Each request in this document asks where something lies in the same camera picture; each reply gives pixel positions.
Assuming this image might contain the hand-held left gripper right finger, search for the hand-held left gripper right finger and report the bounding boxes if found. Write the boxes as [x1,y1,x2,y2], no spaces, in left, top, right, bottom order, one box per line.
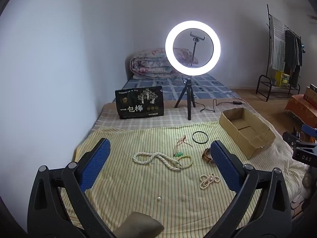
[205,140,293,238]

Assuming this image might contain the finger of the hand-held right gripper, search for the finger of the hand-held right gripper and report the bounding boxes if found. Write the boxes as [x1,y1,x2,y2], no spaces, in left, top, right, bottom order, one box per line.
[301,124,317,143]
[282,128,305,152]

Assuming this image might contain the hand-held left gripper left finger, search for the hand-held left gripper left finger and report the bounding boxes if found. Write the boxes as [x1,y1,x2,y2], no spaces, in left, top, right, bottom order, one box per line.
[27,137,117,238]

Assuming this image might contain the short pearl necklace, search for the short pearl necklace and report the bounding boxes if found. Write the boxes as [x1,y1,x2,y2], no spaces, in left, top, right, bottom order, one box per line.
[199,173,221,191]

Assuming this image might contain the cream bead bracelet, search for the cream bead bracelet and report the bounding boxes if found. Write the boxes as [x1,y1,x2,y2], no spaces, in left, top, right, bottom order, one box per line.
[177,154,194,168]

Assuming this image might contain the cardboard box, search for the cardboard box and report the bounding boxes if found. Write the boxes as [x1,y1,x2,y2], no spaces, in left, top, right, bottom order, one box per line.
[219,108,276,160]

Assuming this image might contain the black bangle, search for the black bangle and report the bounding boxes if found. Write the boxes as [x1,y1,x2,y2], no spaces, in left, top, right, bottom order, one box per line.
[192,131,209,144]

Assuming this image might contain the jade pendant with red cord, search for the jade pendant with red cord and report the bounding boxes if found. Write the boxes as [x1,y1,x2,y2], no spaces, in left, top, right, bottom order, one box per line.
[173,135,193,158]

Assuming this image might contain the long pearl necklace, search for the long pearl necklace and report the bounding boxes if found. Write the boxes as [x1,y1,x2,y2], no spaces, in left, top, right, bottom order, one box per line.
[133,152,183,172]

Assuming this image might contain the orange cloth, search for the orange cloth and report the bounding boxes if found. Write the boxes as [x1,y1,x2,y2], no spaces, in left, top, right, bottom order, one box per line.
[284,94,317,122]

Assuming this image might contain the brown carton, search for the brown carton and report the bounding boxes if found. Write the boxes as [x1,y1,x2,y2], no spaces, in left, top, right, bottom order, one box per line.
[303,84,317,102]

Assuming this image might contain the yellow box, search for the yellow box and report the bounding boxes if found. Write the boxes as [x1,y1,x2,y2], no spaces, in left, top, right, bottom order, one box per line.
[275,71,290,88]

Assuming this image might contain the plaid cloth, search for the plaid cloth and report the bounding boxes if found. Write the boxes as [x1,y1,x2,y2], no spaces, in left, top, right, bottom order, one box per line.
[95,107,307,201]

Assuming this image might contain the black snack bag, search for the black snack bag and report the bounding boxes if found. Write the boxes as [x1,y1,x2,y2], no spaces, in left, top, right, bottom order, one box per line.
[115,86,164,120]

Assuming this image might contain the black tripod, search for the black tripod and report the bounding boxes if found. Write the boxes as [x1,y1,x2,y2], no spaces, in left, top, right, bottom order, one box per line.
[174,78,196,121]

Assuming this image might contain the dark hanging clothes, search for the dark hanging clothes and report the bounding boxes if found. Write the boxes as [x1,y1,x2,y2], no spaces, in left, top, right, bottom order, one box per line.
[284,30,304,87]

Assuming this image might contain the olive grey cloth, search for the olive grey cloth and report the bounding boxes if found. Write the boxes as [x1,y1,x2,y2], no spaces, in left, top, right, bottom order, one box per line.
[116,212,164,238]

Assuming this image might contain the blue checked bed sheet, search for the blue checked bed sheet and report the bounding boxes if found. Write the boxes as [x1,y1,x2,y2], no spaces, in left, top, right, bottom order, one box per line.
[116,73,240,104]

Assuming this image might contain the tan blanket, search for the tan blanket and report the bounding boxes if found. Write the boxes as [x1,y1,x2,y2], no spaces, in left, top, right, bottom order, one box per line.
[99,97,310,204]

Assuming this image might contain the striped towel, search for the striped towel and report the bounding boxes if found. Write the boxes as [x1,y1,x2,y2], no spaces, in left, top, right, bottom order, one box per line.
[269,15,287,72]

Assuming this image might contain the folded floral quilt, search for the folded floral quilt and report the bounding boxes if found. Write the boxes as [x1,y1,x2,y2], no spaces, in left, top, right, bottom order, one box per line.
[129,48,199,80]

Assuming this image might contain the black clothes rack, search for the black clothes rack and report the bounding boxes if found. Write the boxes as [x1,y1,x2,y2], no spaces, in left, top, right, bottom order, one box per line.
[256,4,304,102]

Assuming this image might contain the phone holder on gooseneck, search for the phone holder on gooseneck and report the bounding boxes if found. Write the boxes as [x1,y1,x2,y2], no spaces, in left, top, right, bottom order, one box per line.
[190,31,206,67]

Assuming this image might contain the black power cable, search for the black power cable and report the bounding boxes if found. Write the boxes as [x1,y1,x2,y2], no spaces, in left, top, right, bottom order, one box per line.
[194,99,247,113]

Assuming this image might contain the white ring light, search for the white ring light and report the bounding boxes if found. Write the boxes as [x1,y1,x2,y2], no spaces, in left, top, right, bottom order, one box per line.
[165,20,221,76]

